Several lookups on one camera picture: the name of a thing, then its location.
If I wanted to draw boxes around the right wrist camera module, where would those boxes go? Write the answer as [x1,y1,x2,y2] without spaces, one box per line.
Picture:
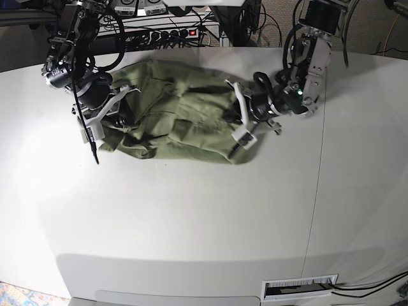
[80,124,105,143]

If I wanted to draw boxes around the camera black cable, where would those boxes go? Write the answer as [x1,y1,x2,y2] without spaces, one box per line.
[69,6,126,165]
[227,0,319,157]

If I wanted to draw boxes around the table cable grommet slot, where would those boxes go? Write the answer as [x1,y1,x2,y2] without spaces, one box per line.
[260,274,339,302]

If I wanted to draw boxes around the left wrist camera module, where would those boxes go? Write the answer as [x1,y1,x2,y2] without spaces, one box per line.
[231,126,258,150]

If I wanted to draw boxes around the white overhead mount plate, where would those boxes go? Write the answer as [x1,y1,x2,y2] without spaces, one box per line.
[163,0,245,7]

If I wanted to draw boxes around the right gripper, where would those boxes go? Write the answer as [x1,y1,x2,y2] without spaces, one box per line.
[76,71,135,128]

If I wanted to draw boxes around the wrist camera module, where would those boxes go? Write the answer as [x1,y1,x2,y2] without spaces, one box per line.
[231,126,258,150]
[80,124,105,143]

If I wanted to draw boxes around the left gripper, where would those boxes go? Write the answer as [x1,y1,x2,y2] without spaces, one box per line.
[222,92,281,123]

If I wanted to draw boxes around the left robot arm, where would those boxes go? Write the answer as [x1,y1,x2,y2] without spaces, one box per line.
[223,1,349,124]

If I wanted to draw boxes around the green T-shirt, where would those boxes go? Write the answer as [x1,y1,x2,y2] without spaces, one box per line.
[100,60,256,165]

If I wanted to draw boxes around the black cables on table edge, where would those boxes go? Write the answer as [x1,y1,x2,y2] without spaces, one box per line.
[331,272,408,298]

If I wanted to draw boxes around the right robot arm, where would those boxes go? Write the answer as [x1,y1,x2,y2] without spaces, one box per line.
[41,1,126,111]

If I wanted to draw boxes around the black power strip red switch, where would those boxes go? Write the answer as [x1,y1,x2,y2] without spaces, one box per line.
[118,27,200,45]

